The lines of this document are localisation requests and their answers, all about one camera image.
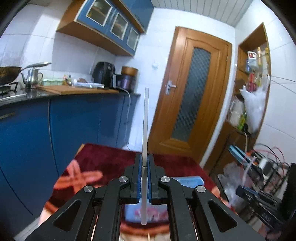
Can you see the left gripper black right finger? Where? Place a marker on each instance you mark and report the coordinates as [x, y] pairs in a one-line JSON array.
[[195, 213]]

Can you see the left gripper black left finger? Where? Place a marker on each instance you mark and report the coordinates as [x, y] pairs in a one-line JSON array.
[[93, 213]]

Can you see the white plastic chopstick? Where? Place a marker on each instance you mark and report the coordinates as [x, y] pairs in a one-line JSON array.
[[144, 159]]

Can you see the blue base kitchen cabinets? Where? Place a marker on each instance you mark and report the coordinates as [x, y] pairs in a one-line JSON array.
[[40, 136]]

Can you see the blue utensil organizer box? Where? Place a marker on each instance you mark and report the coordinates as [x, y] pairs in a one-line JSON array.
[[157, 213]]

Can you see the red floral plush blanket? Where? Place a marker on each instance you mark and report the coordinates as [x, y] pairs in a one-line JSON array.
[[96, 165]]

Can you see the white plastic bag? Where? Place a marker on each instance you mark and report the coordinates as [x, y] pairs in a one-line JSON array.
[[254, 105]]

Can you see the wooden door with glass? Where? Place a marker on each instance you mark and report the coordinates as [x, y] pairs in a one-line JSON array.
[[192, 94]]

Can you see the wooden cutting board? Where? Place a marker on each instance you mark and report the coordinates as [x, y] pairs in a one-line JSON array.
[[71, 90]]

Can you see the dark rice cooker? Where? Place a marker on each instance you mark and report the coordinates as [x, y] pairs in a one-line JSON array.
[[126, 82]]

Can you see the black air fryer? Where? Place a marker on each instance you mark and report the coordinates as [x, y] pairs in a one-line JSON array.
[[104, 73]]

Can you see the brown pot on cooker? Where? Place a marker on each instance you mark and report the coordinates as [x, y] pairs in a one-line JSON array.
[[127, 70]]

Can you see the steel teapot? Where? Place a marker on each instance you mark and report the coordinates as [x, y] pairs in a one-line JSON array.
[[33, 78]]

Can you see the wooden wall shelf niche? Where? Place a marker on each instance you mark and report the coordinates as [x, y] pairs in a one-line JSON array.
[[253, 70]]

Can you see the black wok with handle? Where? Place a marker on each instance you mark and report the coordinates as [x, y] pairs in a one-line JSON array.
[[9, 73]]

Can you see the blue wall cabinet glass doors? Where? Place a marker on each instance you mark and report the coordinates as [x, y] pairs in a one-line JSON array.
[[115, 26]]

